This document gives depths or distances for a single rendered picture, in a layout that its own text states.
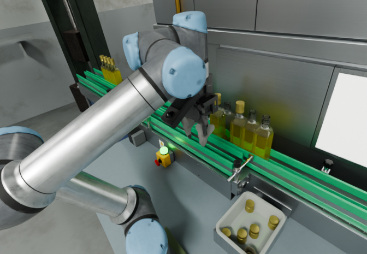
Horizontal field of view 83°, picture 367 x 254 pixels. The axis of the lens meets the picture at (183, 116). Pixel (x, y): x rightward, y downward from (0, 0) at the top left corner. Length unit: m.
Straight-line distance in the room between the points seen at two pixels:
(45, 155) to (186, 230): 0.70
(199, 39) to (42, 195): 0.41
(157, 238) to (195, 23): 0.57
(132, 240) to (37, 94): 3.53
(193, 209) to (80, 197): 0.53
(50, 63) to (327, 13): 3.66
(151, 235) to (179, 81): 0.49
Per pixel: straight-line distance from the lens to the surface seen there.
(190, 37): 0.48
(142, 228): 0.70
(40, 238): 2.23
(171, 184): 1.10
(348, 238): 0.96
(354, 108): 0.86
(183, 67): 0.31
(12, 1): 3.84
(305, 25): 0.84
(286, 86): 0.89
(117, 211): 0.71
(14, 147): 0.54
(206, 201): 1.02
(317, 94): 0.86
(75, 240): 2.06
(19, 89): 4.00
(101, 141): 0.36
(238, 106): 0.86
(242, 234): 0.88
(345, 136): 0.92
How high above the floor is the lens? 1.60
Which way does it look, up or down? 33 degrees down
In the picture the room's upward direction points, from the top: 7 degrees counter-clockwise
